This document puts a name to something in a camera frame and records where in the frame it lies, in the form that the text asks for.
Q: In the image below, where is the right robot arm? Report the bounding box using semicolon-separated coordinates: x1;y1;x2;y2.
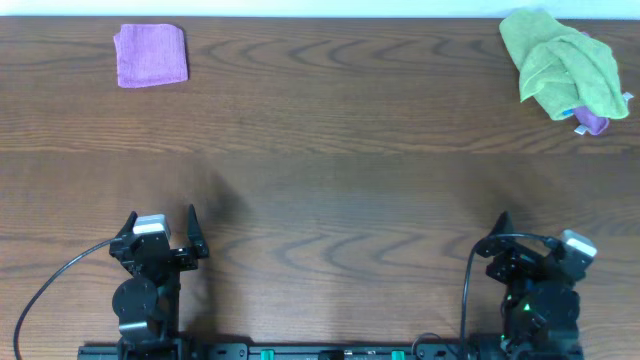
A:
467;212;597;359

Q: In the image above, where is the green cloth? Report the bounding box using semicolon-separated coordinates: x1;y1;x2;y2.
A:
499;9;629;121

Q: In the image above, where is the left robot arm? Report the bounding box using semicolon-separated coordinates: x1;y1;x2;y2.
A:
109;206;209;359

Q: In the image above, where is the black cable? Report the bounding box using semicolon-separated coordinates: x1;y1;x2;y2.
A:
12;236;124;360
410;232;564;360

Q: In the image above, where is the purple cloth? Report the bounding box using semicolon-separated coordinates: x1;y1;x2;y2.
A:
573;106;610;136
113;24;189;88

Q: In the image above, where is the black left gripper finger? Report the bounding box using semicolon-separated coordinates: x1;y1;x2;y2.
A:
187;204;210;259
116;211;138;238

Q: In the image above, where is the left black cable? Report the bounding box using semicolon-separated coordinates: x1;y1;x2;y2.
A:
12;236;124;360

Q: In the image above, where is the right black cable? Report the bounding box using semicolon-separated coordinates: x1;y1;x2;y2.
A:
410;232;564;360

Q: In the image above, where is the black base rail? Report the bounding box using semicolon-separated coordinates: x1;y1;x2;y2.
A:
76;341;585;360

